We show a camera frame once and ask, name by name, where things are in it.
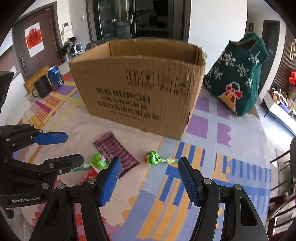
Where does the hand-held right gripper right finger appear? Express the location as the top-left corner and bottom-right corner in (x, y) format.
(178, 156), (270, 241)

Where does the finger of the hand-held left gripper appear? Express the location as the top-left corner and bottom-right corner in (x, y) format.
(4, 153), (85, 189)
(0, 124), (68, 158)

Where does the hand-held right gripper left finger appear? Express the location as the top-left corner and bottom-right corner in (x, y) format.
(34, 156), (122, 241)

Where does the red snack packet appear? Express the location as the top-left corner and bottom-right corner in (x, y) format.
(76, 167), (102, 186)

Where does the green lollipop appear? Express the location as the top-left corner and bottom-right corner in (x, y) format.
(145, 151), (178, 166)
(73, 153), (109, 172)

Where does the dark red striped packet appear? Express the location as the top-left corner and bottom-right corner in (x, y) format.
(93, 131), (141, 179)

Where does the brown cardboard box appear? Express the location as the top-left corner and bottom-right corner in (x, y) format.
(69, 38), (207, 140)

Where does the colourful patterned tablecloth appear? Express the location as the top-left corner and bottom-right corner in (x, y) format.
(0, 67), (278, 241)

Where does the black mug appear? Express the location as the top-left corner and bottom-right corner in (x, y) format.
(32, 75), (52, 98)

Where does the blue soda can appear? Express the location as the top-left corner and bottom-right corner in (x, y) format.
(47, 65), (64, 90)

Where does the yellow woven tissue box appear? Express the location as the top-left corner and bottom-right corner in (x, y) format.
(23, 66), (50, 94)

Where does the white shelf unit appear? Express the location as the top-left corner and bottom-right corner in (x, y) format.
(67, 42), (84, 61)

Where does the black and white plush toy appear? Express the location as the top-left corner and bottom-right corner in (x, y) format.
(60, 37), (78, 63)

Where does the brown wooden chair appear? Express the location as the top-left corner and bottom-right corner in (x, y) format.
(266, 176), (296, 235)

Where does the brown entrance door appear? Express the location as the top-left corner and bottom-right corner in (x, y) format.
(11, 1), (63, 80)

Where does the red and white door poster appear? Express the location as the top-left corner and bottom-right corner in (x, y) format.
(24, 22), (45, 57)

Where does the grey dining chair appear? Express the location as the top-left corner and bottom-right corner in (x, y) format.
(85, 37), (118, 51)
(269, 136), (296, 167)

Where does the white low cabinet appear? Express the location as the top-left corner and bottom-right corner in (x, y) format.
(262, 89), (296, 136)

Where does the green knitted snowflake bag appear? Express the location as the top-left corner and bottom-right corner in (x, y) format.
(203, 32), (269, 117)

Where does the pile of clutter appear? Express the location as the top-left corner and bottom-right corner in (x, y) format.
(269, 87), (296, 113)

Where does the black framed glass sliding door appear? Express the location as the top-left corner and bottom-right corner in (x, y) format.
(87, 0), (191, 43)

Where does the dark interior door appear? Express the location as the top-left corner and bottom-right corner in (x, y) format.
(257, 20), (281, 99)

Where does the door lock handle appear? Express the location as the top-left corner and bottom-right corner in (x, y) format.
(20, 55), (28, 74)

